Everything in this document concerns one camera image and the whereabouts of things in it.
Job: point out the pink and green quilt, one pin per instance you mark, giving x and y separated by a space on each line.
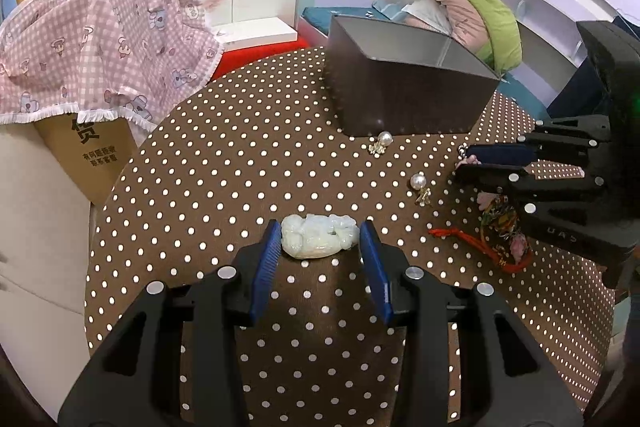
475 7

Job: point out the pearl earring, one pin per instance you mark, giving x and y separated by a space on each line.
418 181
384 138

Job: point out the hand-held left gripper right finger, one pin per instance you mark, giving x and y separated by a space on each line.
372 267

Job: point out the dark blue cloth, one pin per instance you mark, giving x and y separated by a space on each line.
575 92

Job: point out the light blue pillow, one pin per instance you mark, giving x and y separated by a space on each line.
425 12

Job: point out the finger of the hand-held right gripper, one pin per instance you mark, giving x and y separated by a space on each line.
500 154
492 172

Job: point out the red cushion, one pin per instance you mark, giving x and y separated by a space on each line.
250 54

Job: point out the white flat box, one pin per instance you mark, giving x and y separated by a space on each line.
255 32

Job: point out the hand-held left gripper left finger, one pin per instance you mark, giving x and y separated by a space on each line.
267 267

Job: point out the pale green jade pendant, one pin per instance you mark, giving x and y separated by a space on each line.
320 234

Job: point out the pink checkered cartoon cloth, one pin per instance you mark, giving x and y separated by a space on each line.
110 37

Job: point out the grey storage box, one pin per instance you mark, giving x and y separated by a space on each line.
400 97

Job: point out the brown polka-dot tablecloth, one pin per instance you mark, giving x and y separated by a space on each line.
225 157

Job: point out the brown cardboard box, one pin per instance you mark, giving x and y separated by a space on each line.
85 157

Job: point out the white wall shelf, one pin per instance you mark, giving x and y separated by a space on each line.
550 7

